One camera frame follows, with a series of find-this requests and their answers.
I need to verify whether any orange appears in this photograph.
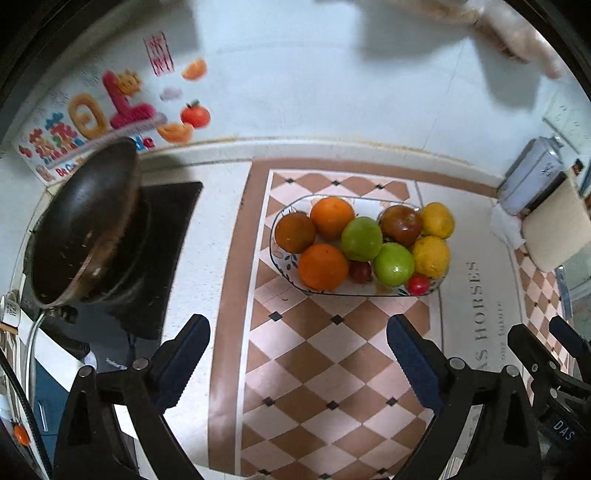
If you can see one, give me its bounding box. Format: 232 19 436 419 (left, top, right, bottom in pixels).
309 196 356 241
298 243 350 292

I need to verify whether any checkered brown table mat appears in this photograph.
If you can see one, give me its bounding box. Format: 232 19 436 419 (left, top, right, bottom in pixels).
209 156 580 480

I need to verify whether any blue cabinet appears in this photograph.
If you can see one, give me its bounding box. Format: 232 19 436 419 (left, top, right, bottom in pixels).
31 348 99 437

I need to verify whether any black glass gas stove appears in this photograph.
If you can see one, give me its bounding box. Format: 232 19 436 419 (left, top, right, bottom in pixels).
25 181 204 376

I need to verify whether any plastic bag of eggs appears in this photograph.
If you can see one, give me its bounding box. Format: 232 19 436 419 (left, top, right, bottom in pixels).
383 0 565 80

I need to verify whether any oval patterned ceramic plate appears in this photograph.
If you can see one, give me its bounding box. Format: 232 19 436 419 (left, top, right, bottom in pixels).
269 194 451 297

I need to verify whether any colourful wall sticker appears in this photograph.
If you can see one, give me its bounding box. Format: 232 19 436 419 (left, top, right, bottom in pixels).
17 31 214 186

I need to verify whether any cream utensil holder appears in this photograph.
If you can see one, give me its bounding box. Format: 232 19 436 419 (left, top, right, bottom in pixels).
521 177 588 273

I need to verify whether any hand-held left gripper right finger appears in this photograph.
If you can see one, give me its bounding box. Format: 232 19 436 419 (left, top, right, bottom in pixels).
386 314 542 480

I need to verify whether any green apple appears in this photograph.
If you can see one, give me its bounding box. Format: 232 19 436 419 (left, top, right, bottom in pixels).
341 216 384 262
372 241 416 288

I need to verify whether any white cup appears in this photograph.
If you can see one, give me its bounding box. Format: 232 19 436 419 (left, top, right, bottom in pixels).
0 290 22 331

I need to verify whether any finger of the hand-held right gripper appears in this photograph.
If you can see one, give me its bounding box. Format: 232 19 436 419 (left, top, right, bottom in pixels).
549 316 591 357
507 323 583 418

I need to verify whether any yellow lemon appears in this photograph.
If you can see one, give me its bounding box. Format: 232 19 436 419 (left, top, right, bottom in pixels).
420 202 455 240
412 235 451 279

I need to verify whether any grey spray can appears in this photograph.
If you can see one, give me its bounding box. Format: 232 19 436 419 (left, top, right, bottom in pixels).
497 135 567 216

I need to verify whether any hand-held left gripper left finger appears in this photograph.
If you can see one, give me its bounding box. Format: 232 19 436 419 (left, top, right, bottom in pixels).
54 314 212 480

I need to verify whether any black wok with metal handle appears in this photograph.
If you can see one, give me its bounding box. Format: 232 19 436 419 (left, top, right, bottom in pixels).
24 137 154 374

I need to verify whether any white wall socket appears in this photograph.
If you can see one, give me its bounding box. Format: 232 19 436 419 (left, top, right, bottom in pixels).
542 87 591 154

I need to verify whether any cluttered side shelf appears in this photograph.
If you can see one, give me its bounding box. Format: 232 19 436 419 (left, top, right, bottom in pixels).
0 323 52 480

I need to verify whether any brown-red tomato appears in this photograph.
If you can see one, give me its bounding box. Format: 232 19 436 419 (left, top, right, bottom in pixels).
274 212 318 254

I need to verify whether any white folded paper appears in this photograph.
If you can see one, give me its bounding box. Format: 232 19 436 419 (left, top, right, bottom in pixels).
490 203 525 248

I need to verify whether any dark red-brown apple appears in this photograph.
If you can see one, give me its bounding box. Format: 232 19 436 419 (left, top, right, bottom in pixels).
379 204 424 248

